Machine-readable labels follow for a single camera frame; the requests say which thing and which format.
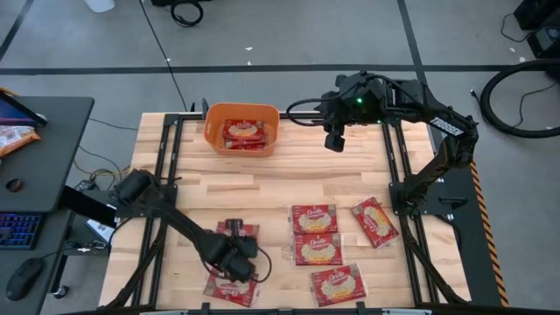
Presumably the orange plastic basket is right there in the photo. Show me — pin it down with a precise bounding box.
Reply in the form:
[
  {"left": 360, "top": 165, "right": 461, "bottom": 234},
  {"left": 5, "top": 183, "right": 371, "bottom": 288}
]
[{"left": 203, "top": 101, "right": 281, "bottom": 158}]

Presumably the black desk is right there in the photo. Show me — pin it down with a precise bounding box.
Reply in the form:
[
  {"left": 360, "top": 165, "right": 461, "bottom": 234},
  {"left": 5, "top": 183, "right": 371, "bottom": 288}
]
[{"left": 0, "top": 95, "right": 95, "bottom": 315}]

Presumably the backlit black keyboard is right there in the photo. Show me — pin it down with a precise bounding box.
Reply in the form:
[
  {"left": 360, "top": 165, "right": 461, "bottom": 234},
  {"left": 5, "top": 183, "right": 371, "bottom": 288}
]
[{"left": 0, "top": 212, "right": 45, "bottom": 250}]

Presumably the black computer mouse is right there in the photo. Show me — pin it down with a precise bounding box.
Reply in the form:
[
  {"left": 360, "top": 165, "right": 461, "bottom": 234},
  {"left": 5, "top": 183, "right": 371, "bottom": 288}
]
[{"left": 4, "top": 256, "right": 45, "bottom": 302}]

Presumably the laptop screen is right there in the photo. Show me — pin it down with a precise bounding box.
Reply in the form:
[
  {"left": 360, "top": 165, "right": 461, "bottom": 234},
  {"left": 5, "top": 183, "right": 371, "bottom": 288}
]
[{"left": 0, "top": 89, "right": 48, "bottom": 128}]

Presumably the black metal table frame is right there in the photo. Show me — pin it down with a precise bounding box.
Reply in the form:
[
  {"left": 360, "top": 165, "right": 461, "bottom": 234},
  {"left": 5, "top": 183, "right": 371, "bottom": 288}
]
[{"left": 104, "top": 98, "right": 472, "bottom": 315}]

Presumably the thick black hose ring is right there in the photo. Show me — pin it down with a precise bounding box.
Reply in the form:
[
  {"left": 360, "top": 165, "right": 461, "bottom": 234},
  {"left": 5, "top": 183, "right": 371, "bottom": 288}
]
[{"left": 479, "top": 59, "right": 560, "bottom": 139}]

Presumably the coiled black cable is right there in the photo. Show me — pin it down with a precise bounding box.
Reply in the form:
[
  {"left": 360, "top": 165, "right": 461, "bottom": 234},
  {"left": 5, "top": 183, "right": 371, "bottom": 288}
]
[{"left": 170, "top": 0, "right": 205, "bottom": 28}]

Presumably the yellow floor cable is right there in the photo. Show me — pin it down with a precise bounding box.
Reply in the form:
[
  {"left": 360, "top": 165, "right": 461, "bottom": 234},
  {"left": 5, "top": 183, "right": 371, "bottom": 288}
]
[{"left": 73, "top": 146, "right": 132, "bottom": 185}]

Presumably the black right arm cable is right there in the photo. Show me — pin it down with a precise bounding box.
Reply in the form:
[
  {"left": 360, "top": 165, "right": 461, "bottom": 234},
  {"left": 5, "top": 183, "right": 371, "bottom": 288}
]
[{"left": 286, "top": 98, "right": 327, "bottom": 128}]

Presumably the long thin black floor cable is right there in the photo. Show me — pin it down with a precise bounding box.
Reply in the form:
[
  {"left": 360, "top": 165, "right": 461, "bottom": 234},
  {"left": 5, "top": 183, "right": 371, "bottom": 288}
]
[{"left": 139, "top": 0, "right": 189, "bottom": 113}]

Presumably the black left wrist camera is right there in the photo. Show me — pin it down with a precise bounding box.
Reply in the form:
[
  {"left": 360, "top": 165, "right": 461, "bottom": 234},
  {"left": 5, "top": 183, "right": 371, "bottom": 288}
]
[{"left": 225, "top": 255, "right": 257, "bottom": 284}]

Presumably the black control box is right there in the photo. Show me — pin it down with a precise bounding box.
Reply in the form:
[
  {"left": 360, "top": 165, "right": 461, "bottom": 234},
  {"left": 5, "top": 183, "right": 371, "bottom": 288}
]
[{"left": 59, "top": 185, "right": 117, "bottom": 228}]

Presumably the red popcorn bag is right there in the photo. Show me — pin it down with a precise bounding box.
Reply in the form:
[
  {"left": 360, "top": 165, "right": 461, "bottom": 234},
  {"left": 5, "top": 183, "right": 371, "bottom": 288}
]
[
  {"left": 350, "top": 196, "right": 400, "bottom": 249},
  {"left": 215, "top": 220, "right": 261, "bottom": 240},
  {"left": 291, "top": 232, "right": 345, "bottom": 267},
  {"left": 290, "top": 203, "right": 340, "bottom": 235},
  {"left": 309, "top": 262, "right": 368, "bottom": 307},
  {"left": 221, "top": 118, "right": 266, "bottom": 141},
  {"left": 203, "top": 273, "right": 260, "bottom": 308},
  {"left": 223, "top": 138, "right": 267, "bottom": 152}
]

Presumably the thin black cable with plug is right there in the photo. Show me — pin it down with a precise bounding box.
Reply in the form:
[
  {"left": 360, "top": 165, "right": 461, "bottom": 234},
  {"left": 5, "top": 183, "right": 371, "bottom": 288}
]
[{"left": 470, "top": 82, "right": 559, "bottom": 130}]

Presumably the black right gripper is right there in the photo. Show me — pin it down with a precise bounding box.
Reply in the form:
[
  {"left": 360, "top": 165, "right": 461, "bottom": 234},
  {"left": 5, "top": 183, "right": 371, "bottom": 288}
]
[{"left": 318, "top": 72, "right": 382, "bottom": 153}]

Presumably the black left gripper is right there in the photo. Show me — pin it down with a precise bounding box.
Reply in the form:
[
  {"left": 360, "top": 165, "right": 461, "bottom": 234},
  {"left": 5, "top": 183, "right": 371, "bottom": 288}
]
[{"left": 204, "top": 218, "right": 260, "bottom": 268}]

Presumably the black panel with orange stripes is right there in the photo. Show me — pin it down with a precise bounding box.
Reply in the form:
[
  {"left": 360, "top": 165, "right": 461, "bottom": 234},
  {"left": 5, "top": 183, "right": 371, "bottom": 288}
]
[{"left": 452, "top": 159, "right": 511, "bottom": 307}]

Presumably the orange snack bag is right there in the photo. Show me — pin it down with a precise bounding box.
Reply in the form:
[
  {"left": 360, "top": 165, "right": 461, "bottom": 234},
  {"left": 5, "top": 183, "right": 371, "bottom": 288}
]
[{"left": 0, "top": 125, "right": 41, "bottom": 158}]

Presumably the black equipment box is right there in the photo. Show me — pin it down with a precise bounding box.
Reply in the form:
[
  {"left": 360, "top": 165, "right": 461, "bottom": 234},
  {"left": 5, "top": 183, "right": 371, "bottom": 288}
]
[{"left": 514, "top": 0, "right": 560, "bottom": 58}]

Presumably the white card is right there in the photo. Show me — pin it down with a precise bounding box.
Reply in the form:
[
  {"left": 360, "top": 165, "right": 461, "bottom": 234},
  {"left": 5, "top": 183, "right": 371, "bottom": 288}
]
[{"left": 85, "top": 218, "right": 116, "bottom": 244}]

